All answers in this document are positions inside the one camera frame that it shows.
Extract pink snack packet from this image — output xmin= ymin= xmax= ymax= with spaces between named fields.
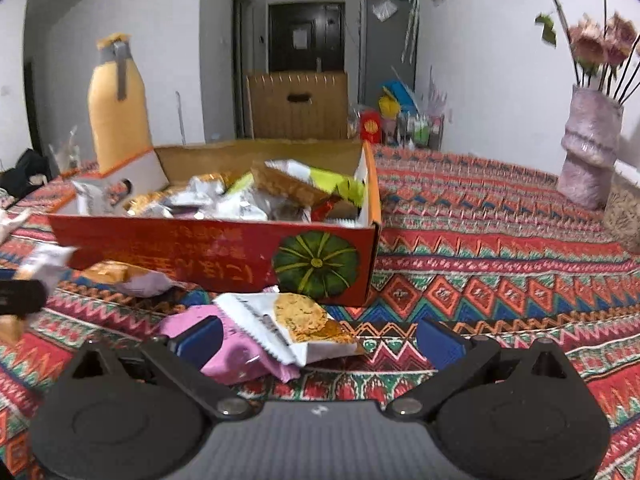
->
xmin=160 ymin=304 xmax=300 ymax=386

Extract white cookie snack packet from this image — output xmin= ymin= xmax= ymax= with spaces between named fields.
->
xmin=215 ymin=292 xmax=364 ymax=367

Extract white work glove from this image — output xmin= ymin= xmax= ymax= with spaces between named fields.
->
xmin=0 ymin=209 xmax=32 ymax=245

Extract purple orange snack packet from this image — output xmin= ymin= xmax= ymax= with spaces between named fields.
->
xmin=81 ymin=260 xmax=186 ymax=298

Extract patterned red tablecloth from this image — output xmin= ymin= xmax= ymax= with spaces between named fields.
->
xmin=1 ymin=146 xmax=639 ymax=479

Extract drinking glass with straw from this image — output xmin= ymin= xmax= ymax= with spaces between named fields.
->
xmin=49 ymin=126 xmax=81 ymax=178

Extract orange cardboard snack box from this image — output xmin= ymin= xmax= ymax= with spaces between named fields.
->
xmin=48 ymin=140 xmax=381 ymax=307

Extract green snack packet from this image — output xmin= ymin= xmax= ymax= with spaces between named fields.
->
xmin=310 ymin=168 xmax=366 ymax=207

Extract yellow thermos jug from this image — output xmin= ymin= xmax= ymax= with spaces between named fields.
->
xmin=88 ymin=32 xmax=152 ymax=174

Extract woven tissue basket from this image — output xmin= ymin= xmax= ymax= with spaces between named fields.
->
xmin=603 ymin=174 xmax=640 ymax=254

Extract red gift bag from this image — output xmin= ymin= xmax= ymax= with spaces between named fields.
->
xmin=359 ymin=110 xmax=382 ymax=144

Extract brown cardboard box on floor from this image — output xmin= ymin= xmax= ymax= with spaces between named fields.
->
xmin=246 ymin=72 xmax=348 ymax=141

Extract pink ceramic vase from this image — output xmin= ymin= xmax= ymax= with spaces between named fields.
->
xmin=556 ymin=86 xmax=624 ymax=210

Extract dark entrance door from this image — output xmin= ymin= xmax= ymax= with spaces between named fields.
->
xmin=268 ymin=1 xmax=345 ymax=73

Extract grey refrigerator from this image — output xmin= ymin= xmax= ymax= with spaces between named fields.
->
xmin=358 ymin=0 xmax=419 ymax=107

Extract dried pink flowers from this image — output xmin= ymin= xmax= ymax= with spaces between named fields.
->
xmin=535 ymin=0 xmax=639 ymax=105

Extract wire storage cart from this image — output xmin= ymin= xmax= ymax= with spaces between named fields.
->
xmin=396 ymin=113 xmax=445 ymax=151

